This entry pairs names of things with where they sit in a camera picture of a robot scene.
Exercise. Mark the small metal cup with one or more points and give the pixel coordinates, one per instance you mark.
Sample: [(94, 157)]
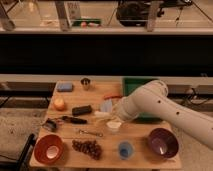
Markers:
[(86, 83)]

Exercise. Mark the blue plastic cup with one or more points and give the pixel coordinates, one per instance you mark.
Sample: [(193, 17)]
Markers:
[(125, 150)]

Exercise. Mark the black rectangular block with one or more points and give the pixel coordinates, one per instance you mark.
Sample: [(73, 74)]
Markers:
[(81, 110)]

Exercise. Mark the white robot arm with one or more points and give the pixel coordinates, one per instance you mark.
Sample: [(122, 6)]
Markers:
[(152, 98)]

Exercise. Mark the bunch of dark grapes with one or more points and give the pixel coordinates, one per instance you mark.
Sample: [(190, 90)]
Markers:
[(90, 148)]

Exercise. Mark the blue sponge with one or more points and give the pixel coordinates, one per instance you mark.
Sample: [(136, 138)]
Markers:
[(64, 87)]

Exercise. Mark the black handled tool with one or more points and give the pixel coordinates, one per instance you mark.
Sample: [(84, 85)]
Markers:
[(73, 120)]

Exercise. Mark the orange fruit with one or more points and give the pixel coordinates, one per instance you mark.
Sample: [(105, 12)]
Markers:
[(59, 104)]

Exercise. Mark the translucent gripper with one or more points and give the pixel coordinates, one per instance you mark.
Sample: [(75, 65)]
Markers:
[(112, 117)]

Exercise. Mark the orange-red bowl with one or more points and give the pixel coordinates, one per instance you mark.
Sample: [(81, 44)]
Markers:
[(48, 149)]

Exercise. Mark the purple bowl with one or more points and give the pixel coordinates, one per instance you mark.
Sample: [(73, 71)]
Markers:
[(163, 142)]

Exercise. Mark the black chair frame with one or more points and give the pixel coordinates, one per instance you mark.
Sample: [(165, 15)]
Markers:
[(30, 142)]

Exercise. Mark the grey-blue folded cloth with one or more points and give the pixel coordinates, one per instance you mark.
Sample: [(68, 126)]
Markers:
[(106, 106)]

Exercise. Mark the green plastic tray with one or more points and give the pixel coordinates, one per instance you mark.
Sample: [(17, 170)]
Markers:
[(128, 86)]

